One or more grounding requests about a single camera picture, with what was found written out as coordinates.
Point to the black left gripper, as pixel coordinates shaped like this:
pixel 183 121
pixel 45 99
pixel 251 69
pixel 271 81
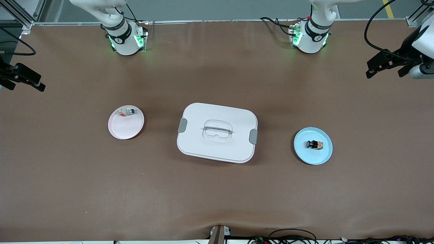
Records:
pixel 405 52

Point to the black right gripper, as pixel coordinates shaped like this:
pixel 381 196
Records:
pixel 4 73

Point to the orange push button switch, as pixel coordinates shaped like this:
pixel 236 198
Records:
pixel 314 145

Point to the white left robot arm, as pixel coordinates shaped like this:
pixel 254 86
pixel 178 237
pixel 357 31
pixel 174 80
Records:
pixel 313 39

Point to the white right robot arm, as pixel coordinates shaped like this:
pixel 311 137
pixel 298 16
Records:
pixel 123 40

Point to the pink round plate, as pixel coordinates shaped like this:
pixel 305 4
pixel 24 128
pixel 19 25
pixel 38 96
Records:
pixel 125 128

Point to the light blue round plate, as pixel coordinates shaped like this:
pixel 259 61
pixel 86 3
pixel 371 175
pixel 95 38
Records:
pixel 313 156

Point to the grey box latch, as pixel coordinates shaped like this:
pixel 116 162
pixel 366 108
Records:
pixel 182 125
pixel 253 136

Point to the white lidded storage box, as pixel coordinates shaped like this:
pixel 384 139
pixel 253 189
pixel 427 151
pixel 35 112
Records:
pixel 217 149

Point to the aluminium frame post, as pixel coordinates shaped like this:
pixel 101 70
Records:
pixel 414 20
pixel 23 18

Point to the green push button switch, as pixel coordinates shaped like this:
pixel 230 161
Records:
pixel 128 111

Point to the silver table edge rail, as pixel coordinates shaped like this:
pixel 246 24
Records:
pixel 203 21

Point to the front camera mount bracket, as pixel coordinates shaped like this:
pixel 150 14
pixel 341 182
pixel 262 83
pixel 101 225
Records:
pixel 218 234

